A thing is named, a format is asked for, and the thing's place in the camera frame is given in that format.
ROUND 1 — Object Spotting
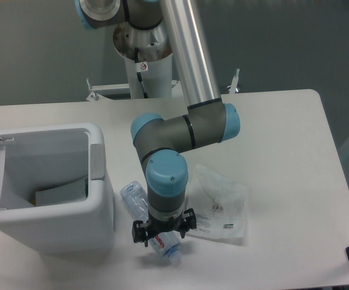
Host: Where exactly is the white plastic trash can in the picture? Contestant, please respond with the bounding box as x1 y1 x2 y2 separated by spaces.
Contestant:
0 123 115 254

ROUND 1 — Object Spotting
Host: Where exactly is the white pedestal base bracket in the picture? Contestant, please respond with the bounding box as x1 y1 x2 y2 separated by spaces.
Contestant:
86 78 130 102

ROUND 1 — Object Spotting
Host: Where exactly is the white bracket with bolt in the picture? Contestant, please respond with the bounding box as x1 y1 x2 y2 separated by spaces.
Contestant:
227 68 240 94

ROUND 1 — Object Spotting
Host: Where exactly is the white plastic wrapper bag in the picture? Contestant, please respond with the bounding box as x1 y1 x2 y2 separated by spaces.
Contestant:
185 164 249 243

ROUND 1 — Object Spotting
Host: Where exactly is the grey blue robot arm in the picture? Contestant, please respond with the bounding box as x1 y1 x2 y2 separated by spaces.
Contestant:
75 1 240 243

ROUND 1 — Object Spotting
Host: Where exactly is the clear plastic water bottle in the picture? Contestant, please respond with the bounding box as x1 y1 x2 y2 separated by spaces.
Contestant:
120 181 182 266

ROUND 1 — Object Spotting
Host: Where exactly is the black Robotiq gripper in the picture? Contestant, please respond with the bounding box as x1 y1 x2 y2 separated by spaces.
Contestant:
132 208 196 247

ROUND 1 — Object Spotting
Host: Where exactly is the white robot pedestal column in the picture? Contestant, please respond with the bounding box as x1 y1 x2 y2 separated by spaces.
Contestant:
113 22 182 99

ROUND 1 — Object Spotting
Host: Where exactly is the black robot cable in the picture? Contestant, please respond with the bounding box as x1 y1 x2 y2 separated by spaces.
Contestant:
133 47 149 99

